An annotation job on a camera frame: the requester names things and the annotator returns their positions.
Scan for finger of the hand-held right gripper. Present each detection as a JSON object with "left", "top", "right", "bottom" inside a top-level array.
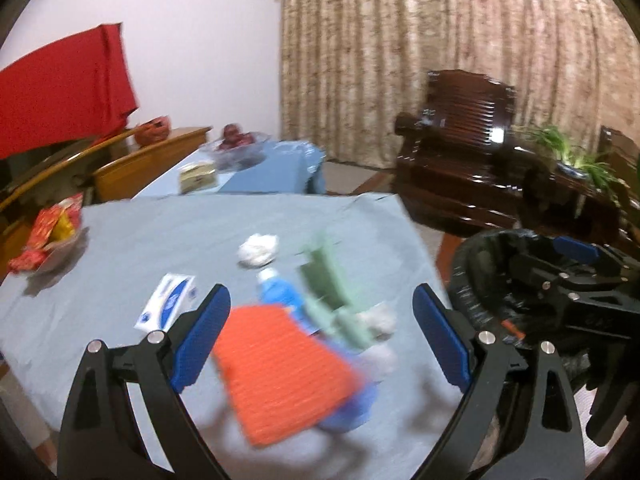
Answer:
[
  {"left": 494, "top": 304, "right": 640, "bottom": 349},
  {"left": 506, "top": 237, "right": 640, "bottom": 302}
]

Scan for light blue tablecloth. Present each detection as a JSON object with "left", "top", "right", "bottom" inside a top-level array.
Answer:
[{"left": 132, "top": 139, "right": 327, "bottom": 201}]

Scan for red cloth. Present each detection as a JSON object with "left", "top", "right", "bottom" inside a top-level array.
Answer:
[{"left": 0, "top": 23, "right": 140, "bottom": 160}]

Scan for black lined trash bin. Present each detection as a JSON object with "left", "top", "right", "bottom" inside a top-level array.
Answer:
[{"left": 446, "top": 228, "right": 640, "bottom": 480}]

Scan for beige patterned curtain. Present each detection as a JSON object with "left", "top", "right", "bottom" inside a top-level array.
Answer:
[{"left": 276, "top": 0, "right": 640, "bottom": 171}]

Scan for glass fruit bowl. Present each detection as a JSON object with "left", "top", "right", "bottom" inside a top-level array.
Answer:
[{"left": 200, "top": 132, "right": 269, "bottom": 172}]

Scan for yellow tissue box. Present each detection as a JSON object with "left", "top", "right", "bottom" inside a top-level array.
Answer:
[{"left": 179, "top": 160, "right": 219, "bottom": 195}]

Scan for white and blue box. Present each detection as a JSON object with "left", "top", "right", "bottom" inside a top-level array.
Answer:
[{"left": 134, "top": 273, "right": 197, "bottom": 333}]

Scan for dark wooden side table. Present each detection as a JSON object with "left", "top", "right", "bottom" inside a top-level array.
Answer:
[{"left": 520, "top": 152, "right": 626, "bottom": 242}]

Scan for orange plastic bag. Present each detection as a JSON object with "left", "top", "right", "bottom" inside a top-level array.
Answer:
[{"left": 134, "top": 116, "right": 171, "bottom": 146}]

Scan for dark wooden armchair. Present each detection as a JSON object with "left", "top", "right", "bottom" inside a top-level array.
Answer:
[
  {"left": 597, "top": 126, "right": 640, "bottom": 242},
  {"left": 394, "top": 70, "right": 532, "bottom": 237}
]

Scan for orange ribbed cloth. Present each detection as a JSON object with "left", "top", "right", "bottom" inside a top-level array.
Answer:
[{"left": 212, "top": 304, "right": 363, "bottom": 447}]

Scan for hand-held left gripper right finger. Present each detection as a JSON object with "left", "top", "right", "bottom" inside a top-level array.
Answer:
[{"left": 412, "top": 282, "right": 586, "bottom": 480}]

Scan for green rubber glove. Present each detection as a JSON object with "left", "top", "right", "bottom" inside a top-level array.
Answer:
[{"left": 297, "top": 232, "right": 382, "bottom": 354}]

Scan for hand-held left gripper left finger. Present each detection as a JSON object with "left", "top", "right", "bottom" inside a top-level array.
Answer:
[{"left": 57, "top": 282, "right": 232, "bottom": 480}]

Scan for wooden chair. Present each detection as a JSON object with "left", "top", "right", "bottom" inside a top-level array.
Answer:
[
  {"left": 0, "top": 127, "right": 146, "bottom": 281},
  {"left": 92, "top": 126, "right": 213, "bottom": 202}
]

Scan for white tissue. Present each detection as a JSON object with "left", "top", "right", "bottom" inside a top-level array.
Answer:
[
  {"left": 237, "top": 233, "right": 279, "bottom": 267},
  {"left": 357, "top": 301, "right": 396, "bottom": 339}
]

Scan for green potted plant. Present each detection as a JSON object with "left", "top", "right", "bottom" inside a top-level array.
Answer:
[{"left": 520, "top": 125, "right": 622, "bottom": 197}]

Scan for bowl of red snack packets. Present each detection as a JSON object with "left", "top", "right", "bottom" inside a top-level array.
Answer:
[{"left": 7, "top": 192, "right": 91, "bottom": 277}]

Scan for blue tube with white cap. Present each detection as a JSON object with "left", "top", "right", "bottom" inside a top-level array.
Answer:
[{"left": 256, "top": 267, "right": 321, "bottom": 336}]

